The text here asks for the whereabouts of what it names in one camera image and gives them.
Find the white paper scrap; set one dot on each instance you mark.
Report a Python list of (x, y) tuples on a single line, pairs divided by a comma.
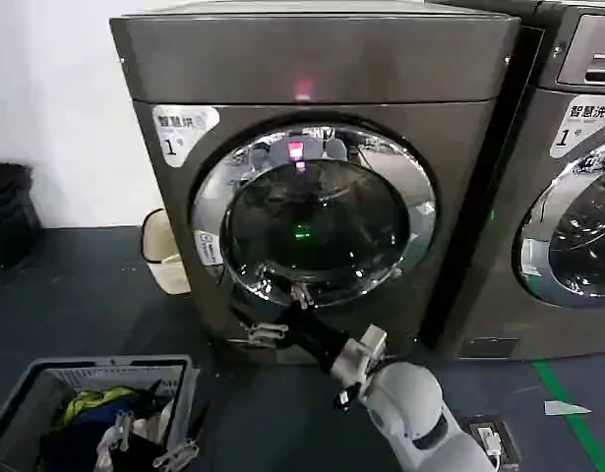
[(565, 408)]

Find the round glass dryer door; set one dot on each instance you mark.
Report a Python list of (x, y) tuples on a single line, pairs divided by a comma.
[(321, 226)]

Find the black bin with bag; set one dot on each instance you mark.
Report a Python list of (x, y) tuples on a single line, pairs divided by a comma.
[(9, 211)]

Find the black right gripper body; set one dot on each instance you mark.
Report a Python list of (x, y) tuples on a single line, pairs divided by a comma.
[(316, 339)]

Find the grey dryer with control panel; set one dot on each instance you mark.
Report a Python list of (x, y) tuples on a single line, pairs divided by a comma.
[(543, 196)]

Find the white label sticker number one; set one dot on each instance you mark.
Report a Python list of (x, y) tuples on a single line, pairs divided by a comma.
[(577, 128), (184, 130)]

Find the dark blue garment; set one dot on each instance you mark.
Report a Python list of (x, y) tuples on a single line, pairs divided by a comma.
[(93, 418)]

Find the white beige cloth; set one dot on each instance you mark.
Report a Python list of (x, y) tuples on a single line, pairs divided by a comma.
[(152, 423)]

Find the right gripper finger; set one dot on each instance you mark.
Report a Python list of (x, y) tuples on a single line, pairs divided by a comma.
[(267, 334), (303, 297)]

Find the white plastic waste bin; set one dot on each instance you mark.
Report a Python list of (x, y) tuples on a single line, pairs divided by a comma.
[(157, 246)]

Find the grey plastic laundry basket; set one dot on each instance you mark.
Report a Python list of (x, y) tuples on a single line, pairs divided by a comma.
[(21, 393)]

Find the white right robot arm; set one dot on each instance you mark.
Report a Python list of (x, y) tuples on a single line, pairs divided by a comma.
[(410, 398)]

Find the green floor tape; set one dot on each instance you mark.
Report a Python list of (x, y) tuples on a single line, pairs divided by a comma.
[(562, 393)]

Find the black floor socket box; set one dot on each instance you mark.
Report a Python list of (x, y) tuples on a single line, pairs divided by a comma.
[(493, 437)]

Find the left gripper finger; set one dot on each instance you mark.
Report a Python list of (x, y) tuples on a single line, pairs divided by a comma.
[(183, 448), (116, 435)]

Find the yellow-green garment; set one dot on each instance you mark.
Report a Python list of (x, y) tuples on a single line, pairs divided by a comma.
[(80, 400)]

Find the small white instruction sticker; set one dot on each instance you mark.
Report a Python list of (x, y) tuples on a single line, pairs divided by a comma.
[(207, 248)]

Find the grey dryer with round door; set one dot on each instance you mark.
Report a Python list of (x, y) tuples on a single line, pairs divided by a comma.
[(331, 59)]

